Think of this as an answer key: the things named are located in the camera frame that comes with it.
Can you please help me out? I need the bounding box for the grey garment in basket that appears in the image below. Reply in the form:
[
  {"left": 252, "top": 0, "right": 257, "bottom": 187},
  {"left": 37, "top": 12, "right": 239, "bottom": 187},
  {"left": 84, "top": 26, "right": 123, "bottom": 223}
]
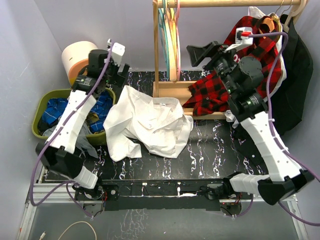
[{"left": 42, "top": 122, "right": 100, "bottom": 160}]

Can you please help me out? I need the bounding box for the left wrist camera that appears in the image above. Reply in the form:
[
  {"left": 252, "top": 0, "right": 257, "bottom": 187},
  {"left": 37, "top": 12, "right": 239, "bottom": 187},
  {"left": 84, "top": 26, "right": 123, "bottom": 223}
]
[{"left": 107, "top": 38, "right": 125, "bottom": 67}]

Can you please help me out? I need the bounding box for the aluminium frame rail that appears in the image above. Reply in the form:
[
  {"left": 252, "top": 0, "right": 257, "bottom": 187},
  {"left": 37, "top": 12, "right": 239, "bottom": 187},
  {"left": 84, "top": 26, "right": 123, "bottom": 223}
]
[{"left": 18, "top": 170, "right": 311, "bottom": 240}]

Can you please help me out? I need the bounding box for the blue garment in basket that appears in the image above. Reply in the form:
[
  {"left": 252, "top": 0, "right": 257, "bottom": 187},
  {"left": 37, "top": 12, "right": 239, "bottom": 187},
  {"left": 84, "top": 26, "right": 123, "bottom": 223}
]
[{"left": 37, "top": 90, "right": 113, "bottom": 135}]

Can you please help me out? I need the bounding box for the round pastel drawer cabinet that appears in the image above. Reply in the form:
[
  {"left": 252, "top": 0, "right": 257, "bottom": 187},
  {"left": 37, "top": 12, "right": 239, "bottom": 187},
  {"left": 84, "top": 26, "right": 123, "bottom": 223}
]
[{"left": 61, "top": 41, "right": 98, "bottom": 86}]

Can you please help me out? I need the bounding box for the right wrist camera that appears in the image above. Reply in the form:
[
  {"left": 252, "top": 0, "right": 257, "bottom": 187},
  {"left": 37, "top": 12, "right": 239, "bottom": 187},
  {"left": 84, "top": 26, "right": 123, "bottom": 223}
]
[{"left": 224, "top": 27, "right": 254, "bottom": 53}]

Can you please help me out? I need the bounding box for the white shirt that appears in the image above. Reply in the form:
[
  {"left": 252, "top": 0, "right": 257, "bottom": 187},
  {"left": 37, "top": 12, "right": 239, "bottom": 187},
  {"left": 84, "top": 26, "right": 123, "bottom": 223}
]
[{"left": 103, "top": 85, "right": 194, "bottom": 162}]

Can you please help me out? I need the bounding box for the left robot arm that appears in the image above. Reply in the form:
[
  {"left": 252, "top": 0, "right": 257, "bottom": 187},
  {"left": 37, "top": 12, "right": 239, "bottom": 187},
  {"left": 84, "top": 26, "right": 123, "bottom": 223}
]
[{"left": 36, "top": 43, "right": 130, "bottom": 200}]

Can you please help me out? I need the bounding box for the orange wooden hanger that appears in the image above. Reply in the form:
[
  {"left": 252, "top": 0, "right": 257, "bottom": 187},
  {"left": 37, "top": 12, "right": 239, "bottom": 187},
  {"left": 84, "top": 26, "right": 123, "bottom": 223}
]
[{"left": 252, "top": 13, "right": 282, "bottom": 34}]

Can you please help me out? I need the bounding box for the beige cable on floor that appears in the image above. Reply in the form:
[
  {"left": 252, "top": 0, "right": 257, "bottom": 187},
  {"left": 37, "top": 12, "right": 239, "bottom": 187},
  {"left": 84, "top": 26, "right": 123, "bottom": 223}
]
[{"left": 38, "top": 220, "right": 98, "bottom": 240}]

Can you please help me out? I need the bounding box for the black garment on rack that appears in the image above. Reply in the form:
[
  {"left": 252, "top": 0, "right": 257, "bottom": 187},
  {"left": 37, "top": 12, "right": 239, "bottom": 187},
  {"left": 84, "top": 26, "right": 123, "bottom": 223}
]
[{"left": 232, "top": 14, "right": 315, "bottom": 167}]

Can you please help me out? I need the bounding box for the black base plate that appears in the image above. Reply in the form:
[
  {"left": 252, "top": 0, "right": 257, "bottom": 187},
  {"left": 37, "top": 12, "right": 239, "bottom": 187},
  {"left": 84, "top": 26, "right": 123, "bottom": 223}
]
[{"left": 94, "top": 178, "right": 253, "bottom": 213}]

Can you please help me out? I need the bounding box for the red plaid shirt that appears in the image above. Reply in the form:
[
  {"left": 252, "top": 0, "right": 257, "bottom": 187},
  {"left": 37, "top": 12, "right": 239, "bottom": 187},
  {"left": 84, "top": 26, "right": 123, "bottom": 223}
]
[{"left": 182, "top": 15, "right": 283, "bottom": 117}]

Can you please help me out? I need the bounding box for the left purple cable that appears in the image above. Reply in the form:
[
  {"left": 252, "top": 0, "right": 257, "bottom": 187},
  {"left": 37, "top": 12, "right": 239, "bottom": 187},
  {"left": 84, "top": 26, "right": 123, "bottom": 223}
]
[{"left": 28, "top": 41, "right": 115, "bottom": 218}]

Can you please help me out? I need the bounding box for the wooden clothes rack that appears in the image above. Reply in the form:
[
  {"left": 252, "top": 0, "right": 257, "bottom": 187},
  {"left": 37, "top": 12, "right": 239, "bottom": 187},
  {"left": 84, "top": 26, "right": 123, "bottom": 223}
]
[{"left": 152, "top": 0, "right": 300, "bottom": 104}]

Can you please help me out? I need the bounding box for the olive green laundry basket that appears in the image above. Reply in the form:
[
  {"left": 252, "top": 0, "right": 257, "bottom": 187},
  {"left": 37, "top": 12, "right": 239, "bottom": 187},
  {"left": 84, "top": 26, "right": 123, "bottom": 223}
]
[{"left": 31, "top": 88, "right": 117, "bottom": 146}]

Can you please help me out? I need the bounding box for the cream wooden hanger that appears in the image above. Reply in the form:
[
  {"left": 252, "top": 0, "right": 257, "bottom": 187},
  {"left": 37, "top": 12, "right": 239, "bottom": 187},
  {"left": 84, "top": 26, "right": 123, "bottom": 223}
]
[{"left": 282, "top": 0, "right": 308, "bottom": 33}]

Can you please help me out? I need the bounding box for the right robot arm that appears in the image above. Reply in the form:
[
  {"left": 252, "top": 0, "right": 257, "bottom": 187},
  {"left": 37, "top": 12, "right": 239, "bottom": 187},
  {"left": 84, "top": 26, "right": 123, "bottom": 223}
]
[{"left": 186, "top": 41, "right": 314, "bottom": 205}]

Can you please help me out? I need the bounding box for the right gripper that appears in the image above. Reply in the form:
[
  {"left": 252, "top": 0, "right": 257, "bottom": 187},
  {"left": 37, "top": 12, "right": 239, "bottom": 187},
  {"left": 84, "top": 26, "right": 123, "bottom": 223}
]
[{"left": 187, "top": 42, "right": 240, "bottom": 97}]

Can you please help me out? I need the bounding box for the pink hanger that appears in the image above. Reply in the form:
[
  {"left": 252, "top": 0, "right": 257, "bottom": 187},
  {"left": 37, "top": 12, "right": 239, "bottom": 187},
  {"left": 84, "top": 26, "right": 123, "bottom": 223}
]
[{"left": 175, "top": 0, "right": 181, "bottom": 81}]

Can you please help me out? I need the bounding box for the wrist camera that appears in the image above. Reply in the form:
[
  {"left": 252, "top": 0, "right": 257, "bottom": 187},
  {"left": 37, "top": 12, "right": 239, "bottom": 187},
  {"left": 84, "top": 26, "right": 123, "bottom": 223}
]
[
  {"left": 107, "top": 38, "right": 125, "bottom": 67},
  {"left": 224, "top": 27, "right": 254, "bottom": 53}
]

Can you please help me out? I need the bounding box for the yellow hanger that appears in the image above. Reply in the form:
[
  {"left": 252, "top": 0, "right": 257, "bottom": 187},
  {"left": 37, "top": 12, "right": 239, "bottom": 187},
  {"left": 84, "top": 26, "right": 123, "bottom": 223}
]
[{"left": 165, "top": 8, "right": 177, "bottom": 82}]

